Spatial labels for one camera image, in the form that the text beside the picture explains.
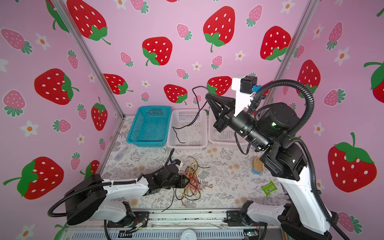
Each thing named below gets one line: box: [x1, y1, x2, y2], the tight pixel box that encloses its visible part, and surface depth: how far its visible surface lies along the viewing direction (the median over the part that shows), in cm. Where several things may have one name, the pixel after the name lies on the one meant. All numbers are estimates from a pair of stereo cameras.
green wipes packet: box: [261, 181, 278, 196], surface depth 85 cm
